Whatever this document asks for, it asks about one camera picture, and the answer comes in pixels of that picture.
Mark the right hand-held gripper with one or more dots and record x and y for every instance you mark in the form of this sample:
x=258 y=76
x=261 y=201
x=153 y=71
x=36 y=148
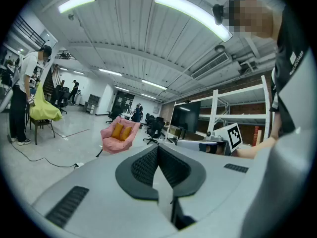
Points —
x=234 y=137

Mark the black staircase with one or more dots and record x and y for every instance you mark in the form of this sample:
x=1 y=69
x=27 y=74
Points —
x=49 y=83

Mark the black head camera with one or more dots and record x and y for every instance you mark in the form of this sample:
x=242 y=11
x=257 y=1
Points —
x=218 y=14

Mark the long ceiling tube light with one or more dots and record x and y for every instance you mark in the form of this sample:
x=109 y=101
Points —
x=193 y=12
x=76 y=2

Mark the round ceiling fixture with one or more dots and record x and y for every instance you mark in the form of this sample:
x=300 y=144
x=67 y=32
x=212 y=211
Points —
x=219 y=48

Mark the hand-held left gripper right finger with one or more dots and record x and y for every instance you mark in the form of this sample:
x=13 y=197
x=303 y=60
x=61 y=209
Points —
x=183 y=172

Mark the white metal shelf rack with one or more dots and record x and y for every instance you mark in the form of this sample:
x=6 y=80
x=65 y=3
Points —
x=215 y=100

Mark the person's right forearm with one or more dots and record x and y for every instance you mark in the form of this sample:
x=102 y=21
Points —
x=255 y=149

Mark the dark wooden chair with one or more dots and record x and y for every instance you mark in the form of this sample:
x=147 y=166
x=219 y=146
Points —
x=40 y=124

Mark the yellow-green cloth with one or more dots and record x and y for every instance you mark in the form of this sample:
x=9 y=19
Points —
x=44 y=105

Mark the orange cushion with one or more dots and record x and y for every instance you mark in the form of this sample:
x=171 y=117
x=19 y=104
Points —
x=117 y=131
x=125 y=133

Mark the person's black shirt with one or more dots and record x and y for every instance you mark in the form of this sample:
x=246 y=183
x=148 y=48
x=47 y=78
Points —
x=289 y=66

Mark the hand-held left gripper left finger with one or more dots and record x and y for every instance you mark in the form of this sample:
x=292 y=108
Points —
x=138 y=172

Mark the person's head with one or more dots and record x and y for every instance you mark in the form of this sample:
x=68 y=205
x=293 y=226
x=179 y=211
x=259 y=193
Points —
x=252 y=14

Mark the black office chair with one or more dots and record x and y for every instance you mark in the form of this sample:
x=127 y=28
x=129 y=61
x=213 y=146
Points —
x=156 y=128
x=114 y=113
x=149 y=120
x=60 y=98

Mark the group of small ceiling lights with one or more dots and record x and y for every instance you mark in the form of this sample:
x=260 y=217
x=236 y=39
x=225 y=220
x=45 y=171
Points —
x=110 y=72

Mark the white power strip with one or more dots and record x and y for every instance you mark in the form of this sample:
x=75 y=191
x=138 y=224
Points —
x=79 y=165

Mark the pink sofa chair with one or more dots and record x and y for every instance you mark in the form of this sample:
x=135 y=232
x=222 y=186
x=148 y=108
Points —
x=116 y=145

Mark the black television screen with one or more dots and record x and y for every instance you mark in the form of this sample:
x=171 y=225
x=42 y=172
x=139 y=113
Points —
x=185 y=116

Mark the grey cabinet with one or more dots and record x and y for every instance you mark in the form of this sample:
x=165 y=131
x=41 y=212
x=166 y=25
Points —
x=92 y=103

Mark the ceiling air conditioner vent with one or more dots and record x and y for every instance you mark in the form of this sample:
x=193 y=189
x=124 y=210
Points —
x=210 y=65

